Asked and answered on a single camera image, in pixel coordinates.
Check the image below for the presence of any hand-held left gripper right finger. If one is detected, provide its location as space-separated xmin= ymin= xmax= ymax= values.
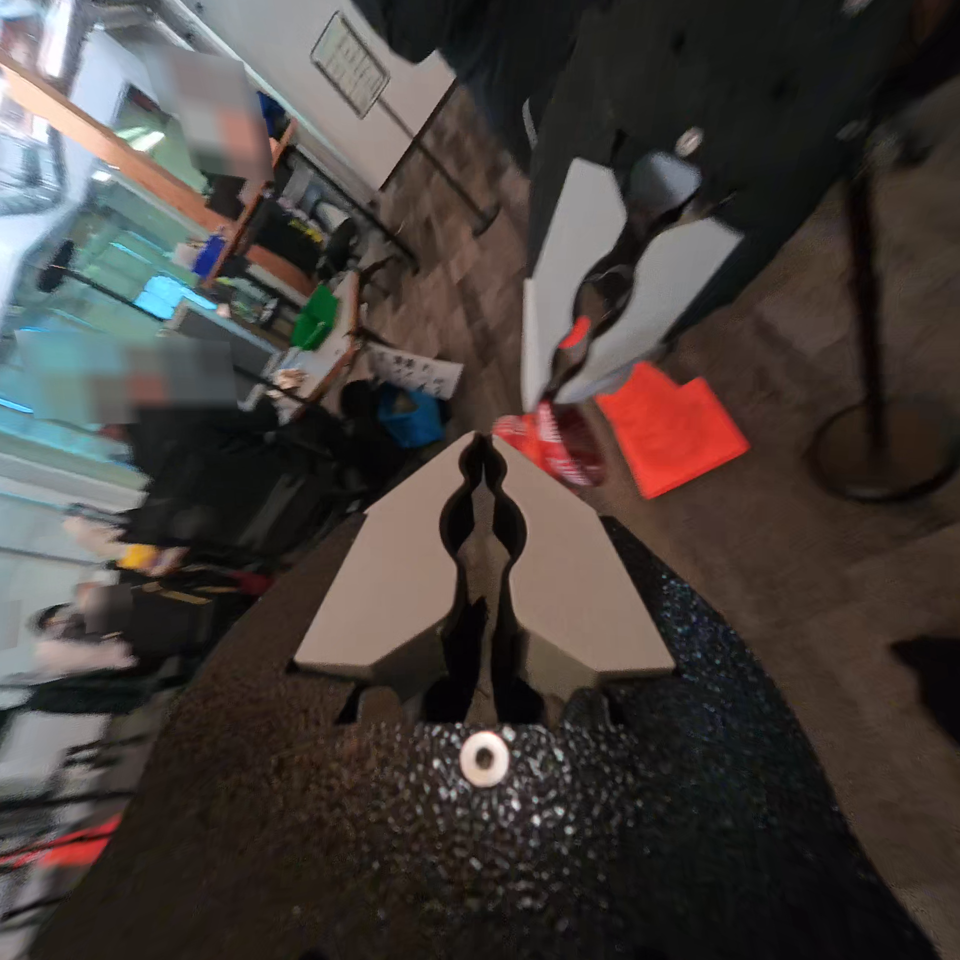
xmin=485 ymin=435 xmax=676 ymax=706

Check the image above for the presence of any orange striped traffic cone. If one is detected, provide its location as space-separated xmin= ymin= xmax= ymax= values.
xmin=596 ymin=360 xmax=753 ymax=502

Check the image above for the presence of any white sign stand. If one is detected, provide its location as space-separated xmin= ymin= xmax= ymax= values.
xmin=309 ymin=11 xmax=505 ymax=238

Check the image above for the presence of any printed paper sheet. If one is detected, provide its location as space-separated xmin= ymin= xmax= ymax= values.
xmin=363 ymin=341 xmax=465 ymax=400

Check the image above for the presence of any green tray bin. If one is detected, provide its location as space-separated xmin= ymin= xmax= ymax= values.
xmin=291 ymin=284 xmax=340 ymax=351

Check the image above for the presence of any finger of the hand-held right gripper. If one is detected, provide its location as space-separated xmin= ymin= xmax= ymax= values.
xmin=548 ymin=218 xmax=747 ymax=409
xmin=521 ymin=158 xmax=631 ymax=409

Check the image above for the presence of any black framed floor sign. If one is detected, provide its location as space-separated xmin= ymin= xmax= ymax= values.
xmin=807 ymin=143 xmax=960 ymax=505

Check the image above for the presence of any red white yo-yo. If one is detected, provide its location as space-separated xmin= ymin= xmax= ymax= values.
xmin=494 ymin=401 xmax=610 ymax=490

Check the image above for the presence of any wooden post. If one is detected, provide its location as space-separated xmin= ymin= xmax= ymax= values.
xmin=0 ymin=53 xmax=319 ymax=297

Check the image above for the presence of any blue bag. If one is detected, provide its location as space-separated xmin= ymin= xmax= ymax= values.
xmin=377 ymin=386 xmax=450 ymax=450

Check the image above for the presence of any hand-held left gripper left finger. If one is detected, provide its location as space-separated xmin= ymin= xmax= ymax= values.
xmin=296 ymin=435 xmax=483 ymax=714

